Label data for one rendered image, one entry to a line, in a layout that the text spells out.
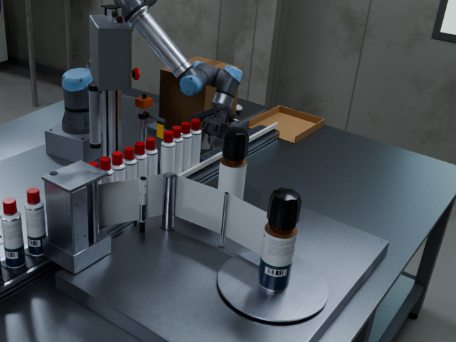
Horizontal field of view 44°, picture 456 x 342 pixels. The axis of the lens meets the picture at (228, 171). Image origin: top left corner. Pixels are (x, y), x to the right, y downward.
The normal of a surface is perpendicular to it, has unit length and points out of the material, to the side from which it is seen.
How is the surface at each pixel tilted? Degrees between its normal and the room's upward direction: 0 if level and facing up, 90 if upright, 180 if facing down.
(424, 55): 90
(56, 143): 90
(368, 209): 0
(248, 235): 90
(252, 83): 90
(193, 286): 0
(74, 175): 0
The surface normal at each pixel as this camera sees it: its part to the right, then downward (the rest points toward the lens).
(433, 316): 0.08, -0.89
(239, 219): -0.65, 0.29
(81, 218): 0.82, 0.32
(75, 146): -0.45, 0.37
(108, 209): 0.45, 0.43
